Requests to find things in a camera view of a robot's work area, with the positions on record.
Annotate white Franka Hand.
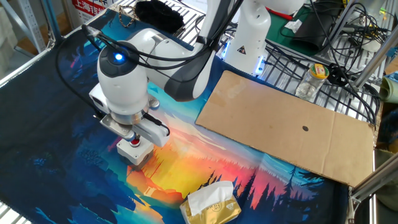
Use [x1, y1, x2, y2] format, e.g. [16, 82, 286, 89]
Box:
[89, 83, 171, 148]

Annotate white box with red button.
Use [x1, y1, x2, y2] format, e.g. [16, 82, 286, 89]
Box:
[116, 136, 155, 166]

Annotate sunset forest printed cloth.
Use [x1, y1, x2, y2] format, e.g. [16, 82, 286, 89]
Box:
[0, 8, 351, 224]

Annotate gold tissue pack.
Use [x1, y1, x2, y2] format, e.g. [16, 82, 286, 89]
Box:
[179, 180, 243, 224]

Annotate black cloth bundle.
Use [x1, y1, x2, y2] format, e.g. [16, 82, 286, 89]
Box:
[134, 0, 186, 34]

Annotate red and white sign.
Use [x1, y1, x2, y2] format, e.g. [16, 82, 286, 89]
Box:
[71, 0, 107, 25]

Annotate brown cardboard sheet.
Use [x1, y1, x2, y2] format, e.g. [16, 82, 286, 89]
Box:
[195, 70, 376, 188]

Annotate blue steel pole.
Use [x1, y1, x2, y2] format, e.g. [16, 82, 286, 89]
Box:
[41, 0, 63, 43]

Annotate grey perforated steel strut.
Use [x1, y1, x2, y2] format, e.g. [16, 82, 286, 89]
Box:
[0, 0, 47, 54]

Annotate green cutting mat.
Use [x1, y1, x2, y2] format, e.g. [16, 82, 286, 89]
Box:
[267, 6, 330, 57]

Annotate glass jar with yellow lid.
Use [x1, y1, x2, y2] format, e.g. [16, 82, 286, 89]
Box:
[294, 63, 330, 102]

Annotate red marker pen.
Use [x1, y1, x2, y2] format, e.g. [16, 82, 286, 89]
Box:
[267, 6, 294, 21]

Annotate white paper scrap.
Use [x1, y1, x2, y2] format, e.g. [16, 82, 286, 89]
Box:
[284, 19, 303, 34]

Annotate black pouch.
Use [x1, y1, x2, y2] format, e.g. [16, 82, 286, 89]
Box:
[292, 9, 335, 52]

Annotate black plastic connector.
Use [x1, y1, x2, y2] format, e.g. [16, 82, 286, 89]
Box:
[326, 63, 349, 87]

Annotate green fabric roll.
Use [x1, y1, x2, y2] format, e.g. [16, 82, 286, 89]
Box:
[378, 76, 398, 104]

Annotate black plug cable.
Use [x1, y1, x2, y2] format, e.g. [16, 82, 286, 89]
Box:
[142, 112, 171, 136]

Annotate silver mount bracket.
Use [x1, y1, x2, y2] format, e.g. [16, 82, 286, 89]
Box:
[99, 114, 141, 142]

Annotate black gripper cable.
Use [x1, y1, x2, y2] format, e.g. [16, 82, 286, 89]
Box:
[55, 26, 103, 121]

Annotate black cables along arm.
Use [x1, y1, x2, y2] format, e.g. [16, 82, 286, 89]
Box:
[81, 0, 246, 71]

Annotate gold chain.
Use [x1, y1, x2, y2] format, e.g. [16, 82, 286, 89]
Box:
[118, 4, 139, 28]

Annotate black cable tangle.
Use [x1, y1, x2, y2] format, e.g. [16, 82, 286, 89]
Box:
[264, 0, 392, 125]

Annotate aluminium profile post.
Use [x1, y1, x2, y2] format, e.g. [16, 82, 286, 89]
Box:
[351, 30, 398, 91]
[348, 152, 398, 203]

